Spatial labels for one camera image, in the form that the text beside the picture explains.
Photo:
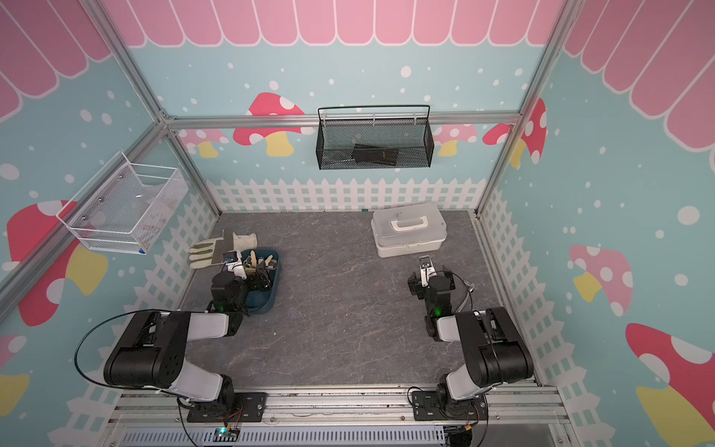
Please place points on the green circuit board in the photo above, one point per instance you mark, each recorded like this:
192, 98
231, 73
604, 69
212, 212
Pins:
226, 435

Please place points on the white wire wall basket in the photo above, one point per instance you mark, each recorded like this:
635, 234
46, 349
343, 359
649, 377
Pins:
124, 207

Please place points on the translucent white storage box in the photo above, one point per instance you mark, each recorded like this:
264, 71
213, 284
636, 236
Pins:
404, 230

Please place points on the black item in basket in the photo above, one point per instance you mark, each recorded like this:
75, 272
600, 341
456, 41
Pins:
378, 155

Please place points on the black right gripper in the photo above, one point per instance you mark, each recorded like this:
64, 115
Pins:
416, 288

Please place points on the beige work glove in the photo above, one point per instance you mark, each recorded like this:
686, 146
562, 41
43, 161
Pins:
212, 252

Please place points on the grey cable duct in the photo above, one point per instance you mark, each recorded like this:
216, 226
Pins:
290, 436

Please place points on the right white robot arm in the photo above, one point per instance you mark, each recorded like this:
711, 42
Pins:
493, 350

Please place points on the metal ratchet tool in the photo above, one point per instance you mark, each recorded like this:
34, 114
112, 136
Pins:
467, 303

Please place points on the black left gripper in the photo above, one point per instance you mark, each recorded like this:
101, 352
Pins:
255, 283

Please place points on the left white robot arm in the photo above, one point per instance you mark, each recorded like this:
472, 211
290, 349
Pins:
151, 351

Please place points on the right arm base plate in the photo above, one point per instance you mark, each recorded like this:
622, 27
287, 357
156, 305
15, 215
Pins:
438, 406

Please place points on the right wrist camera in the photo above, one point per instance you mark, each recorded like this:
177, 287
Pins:
427, 265

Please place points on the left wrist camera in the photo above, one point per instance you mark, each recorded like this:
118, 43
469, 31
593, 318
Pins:
233, 263

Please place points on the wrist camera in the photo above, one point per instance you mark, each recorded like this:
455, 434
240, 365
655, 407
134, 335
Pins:
233, 263
427, 265

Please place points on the teal plastic tray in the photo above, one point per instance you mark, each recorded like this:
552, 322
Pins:
261, 302

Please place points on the black wire wall basket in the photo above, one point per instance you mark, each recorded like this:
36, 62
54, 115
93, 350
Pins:
405, 127

